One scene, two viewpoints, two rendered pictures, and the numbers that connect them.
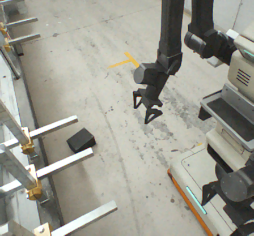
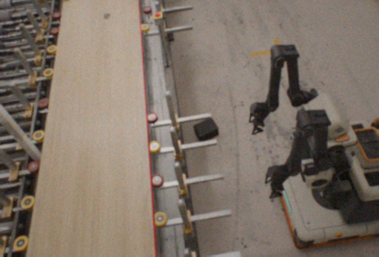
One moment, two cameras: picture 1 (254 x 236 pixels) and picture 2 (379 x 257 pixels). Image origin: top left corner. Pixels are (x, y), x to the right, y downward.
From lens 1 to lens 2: 147 cm
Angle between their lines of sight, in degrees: 14
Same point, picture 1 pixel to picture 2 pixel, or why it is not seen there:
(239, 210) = (275, 185)
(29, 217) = (168, 172)
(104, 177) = (218, 166)
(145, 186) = (253, 183)
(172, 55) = (272, 102)
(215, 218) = (296, 217)
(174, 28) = (274, 91)
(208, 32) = (295, 95)
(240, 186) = (272, 171)
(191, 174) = (292, 181)
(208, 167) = not seen: hidden behind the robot
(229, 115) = not seen: hidden behind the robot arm
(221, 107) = not seen: hidden behind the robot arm
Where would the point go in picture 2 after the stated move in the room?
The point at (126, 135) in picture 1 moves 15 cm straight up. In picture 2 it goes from (249, 134) to (249, 125)
